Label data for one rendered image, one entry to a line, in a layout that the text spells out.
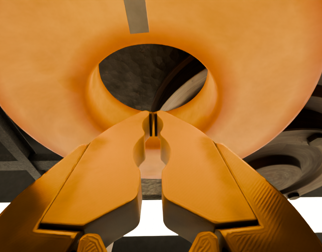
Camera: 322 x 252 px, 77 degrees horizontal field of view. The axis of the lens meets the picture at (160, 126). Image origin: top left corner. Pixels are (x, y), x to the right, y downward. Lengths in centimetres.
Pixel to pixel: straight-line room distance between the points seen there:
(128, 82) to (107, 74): 5
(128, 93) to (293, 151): 39
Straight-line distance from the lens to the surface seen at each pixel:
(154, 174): 16
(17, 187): 922
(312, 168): 50
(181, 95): 36
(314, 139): 38
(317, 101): 41
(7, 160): 634
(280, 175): 45
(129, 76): 52
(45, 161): 585
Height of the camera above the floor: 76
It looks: 47 degrees up
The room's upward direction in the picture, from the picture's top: 180 degrees clockwise
